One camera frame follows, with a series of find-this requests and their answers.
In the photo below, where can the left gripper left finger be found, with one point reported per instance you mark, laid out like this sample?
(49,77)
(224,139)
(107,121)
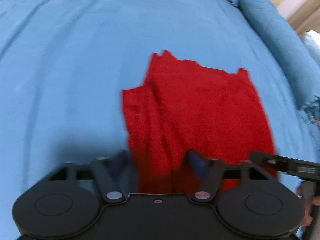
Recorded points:
(70,198)

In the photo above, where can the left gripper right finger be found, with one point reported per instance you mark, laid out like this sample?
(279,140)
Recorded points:
(247,199)

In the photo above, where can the red garment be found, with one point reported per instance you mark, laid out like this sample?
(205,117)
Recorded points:
(183,106)

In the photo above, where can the right hand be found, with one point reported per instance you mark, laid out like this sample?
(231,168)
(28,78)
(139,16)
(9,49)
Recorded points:
(306,191)

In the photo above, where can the blue folded duvet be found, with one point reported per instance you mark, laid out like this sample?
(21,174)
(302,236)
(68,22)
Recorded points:
(299,67)

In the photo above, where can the blue bed sheet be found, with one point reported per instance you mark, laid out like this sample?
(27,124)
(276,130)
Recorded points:
(64,64)

